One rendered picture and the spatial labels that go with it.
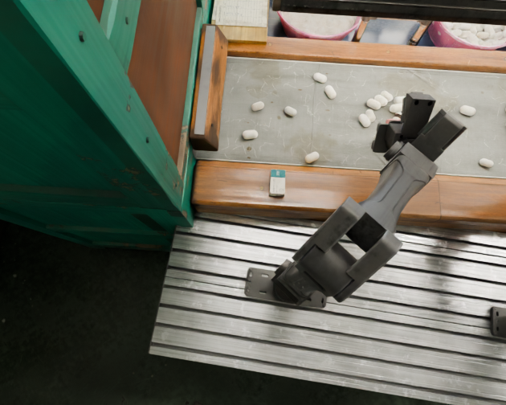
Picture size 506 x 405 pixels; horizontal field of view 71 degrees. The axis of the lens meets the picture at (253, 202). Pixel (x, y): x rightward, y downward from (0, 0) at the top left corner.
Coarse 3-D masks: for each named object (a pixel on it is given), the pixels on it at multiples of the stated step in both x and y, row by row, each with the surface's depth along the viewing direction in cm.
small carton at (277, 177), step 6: (270, 174) 84; (276, 174) 82; (282, 174) 82; (270, 180) 82; (276, 180) 82; (282, 180) 82; (270, 186) 82; (276, 186) 82; (282, 186) 82; (270, 192) 81; (276, 192) 81; (282, 192) 81
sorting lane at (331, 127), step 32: (256, 64) 95; (288, 64) 95; (320, 64) 95; (352, 64) 95; (224, 96) 92; (256, 96) 93; (288, 96) 93; (320, 96) 93; (352, 96) 93; (448, 96) 93; (480, 96) 94; (224, 128) 90; (256, 128) 90; (288, 128) 90; (320, 128) 91; (352, 128) 91; (480, 128) 91; (224, 160) 88; (256, 160) 88; (288, 160) 88; (320, 160) 88; (352, 160) 88; (384, 160) 89; (448, 160) 89
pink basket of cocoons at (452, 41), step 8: (432, 24) 101; (440, 24) 96; (432, 32) 103; (440, 32) 99; (448, 32) 95; (432, 40) 105; (440, 40) 101; (448, 40) 98; (456, 40) 96; (464, 40) 95; (464, 48) 98; (472, 48) 97; (480, 48) 95; (488, 48) 95; (496, 48) 98
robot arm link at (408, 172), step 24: (408, 144) 61; (384, 168) 61; (408, 168) 56; (432, 168) 59; (384, 192) 51; (408, 192) 53; (336, 216) 46; (360, 216) 45; (384, 216) 47; (312, 240) 48; (336, 240) 46; (360, 240) 49; (384, 240) 44; (360, 264) 46; (384, 264) 45
